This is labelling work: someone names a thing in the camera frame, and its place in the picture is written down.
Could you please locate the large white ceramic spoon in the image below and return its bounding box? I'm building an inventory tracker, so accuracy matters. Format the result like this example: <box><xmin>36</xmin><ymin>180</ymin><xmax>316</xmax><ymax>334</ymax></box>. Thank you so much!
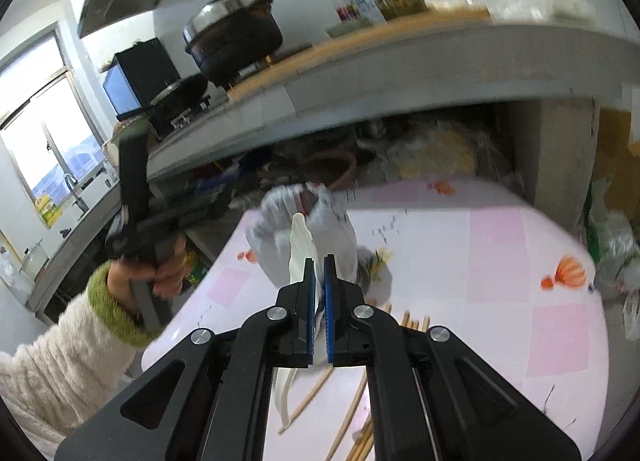
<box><xmin>273</xmin><ymin>213</ymin><xmax>319</xmax><ymax>396</ymax></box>

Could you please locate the left forearm white sleeve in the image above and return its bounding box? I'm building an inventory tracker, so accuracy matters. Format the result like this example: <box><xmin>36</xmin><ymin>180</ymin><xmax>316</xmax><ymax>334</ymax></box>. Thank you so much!
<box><xmin>1</xmin><ymin>262</ymin><xmax>156</xmax><ymax>460</ymax></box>

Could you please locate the person's left hand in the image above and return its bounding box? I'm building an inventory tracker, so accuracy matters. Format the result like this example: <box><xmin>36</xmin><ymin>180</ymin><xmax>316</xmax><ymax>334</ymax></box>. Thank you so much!
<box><xmin>106</xmin><ymin>236</ymin><xmax>190</xmax><ymax>316</ymax></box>

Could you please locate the white plastic bag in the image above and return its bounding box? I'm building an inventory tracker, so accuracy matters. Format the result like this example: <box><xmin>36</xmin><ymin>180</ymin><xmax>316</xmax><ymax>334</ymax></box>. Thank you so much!
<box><xmin>246</xmin><ymin>184</ymin><xmax>358</xmax><ymax>288</ymax></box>

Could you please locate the terracotta basin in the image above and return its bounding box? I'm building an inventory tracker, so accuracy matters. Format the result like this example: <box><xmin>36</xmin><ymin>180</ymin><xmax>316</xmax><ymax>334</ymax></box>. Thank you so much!
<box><xmin>299</xmin><ymin>150</ymin><xmax>357</xmax><ymax>191</ymax></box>

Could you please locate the black wok pan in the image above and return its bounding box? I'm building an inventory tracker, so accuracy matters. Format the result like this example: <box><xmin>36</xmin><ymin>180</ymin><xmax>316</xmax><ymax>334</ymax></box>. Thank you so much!
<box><xmin>151</xmin><ymin>74</ymin><xmax>209</xmax><ymax>113</ymax></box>

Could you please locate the black microwave oven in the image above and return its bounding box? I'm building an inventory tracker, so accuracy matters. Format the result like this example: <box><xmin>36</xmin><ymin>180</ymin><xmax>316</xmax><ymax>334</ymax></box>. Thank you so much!
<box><xmin>103</xmin><ymin>38</ymin><xmax>180</xmax><ymax>121</ymax></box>

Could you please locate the wooden cutting board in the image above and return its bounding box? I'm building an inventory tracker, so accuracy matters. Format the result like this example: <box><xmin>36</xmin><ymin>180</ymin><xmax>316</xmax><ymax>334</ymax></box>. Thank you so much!
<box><xmin>228</xmin><ymin>7</ymin><xmax>491</xmax><ymax>103</ymax></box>

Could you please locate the large black pot with lid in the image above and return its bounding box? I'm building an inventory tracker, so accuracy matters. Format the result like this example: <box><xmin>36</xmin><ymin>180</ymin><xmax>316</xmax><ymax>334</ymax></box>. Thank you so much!
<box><xmin>182</xmin><ymin>0</ymin><xmax>283</xmax><ymax>90</ymax></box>

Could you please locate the sauce bottle red label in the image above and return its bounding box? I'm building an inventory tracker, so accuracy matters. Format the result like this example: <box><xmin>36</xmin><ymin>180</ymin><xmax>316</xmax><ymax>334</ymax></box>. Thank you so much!
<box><xmin>332</xmin><ymin>0</ymin><xmax>352</xmax><ymax>22</ymax></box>

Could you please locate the cardboard box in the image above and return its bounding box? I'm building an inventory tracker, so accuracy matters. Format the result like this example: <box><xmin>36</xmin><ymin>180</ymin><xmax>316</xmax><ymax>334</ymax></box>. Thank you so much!
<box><xmin>593</xmin><ymin>108</ymin><xmax>639</xmax><ymax>220</ymax></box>

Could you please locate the clear plastic bag on counter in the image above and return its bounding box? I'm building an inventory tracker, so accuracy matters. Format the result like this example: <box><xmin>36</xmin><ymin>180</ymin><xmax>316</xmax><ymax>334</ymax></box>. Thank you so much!
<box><xmin>496</xmin><ymin>0</ymin><xmax>596</xmax><ymax>24</ymax></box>

